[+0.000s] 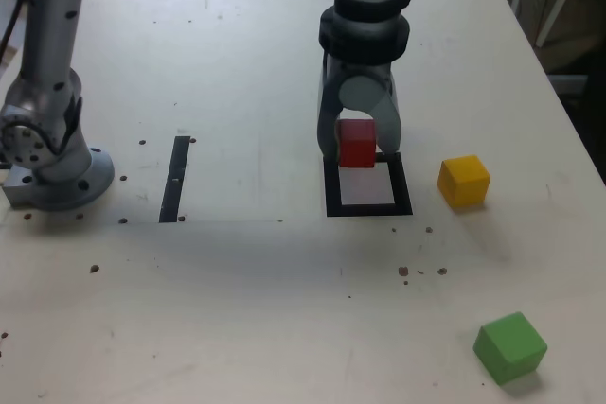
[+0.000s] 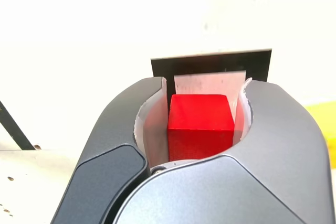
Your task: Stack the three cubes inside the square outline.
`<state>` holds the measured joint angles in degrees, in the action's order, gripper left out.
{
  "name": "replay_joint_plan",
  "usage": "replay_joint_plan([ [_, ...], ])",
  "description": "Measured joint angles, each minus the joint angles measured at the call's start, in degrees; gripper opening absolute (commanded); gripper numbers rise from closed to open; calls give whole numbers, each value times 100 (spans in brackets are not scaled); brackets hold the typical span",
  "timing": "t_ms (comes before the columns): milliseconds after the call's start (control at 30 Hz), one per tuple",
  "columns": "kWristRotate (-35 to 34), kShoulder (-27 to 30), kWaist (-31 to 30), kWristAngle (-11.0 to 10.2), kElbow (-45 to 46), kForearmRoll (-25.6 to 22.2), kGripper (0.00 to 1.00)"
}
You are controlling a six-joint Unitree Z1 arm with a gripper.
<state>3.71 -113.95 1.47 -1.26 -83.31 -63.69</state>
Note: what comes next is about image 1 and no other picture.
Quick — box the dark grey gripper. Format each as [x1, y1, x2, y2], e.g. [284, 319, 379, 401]
[316, 51, 405, 163]

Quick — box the red cube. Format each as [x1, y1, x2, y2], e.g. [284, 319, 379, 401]
[336, 118, 378, 169]

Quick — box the yellow cube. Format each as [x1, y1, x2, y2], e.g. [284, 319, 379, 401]
[437, 154, 491, 209]

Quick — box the green cube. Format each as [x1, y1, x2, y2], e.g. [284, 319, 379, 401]
[472, 311, 549, 385]

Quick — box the black tape square outline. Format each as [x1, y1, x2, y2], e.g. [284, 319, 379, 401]
[322, 151, 414, 219]

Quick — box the black tape strip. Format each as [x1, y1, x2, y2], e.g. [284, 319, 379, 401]
[158, 135, 190, 224]

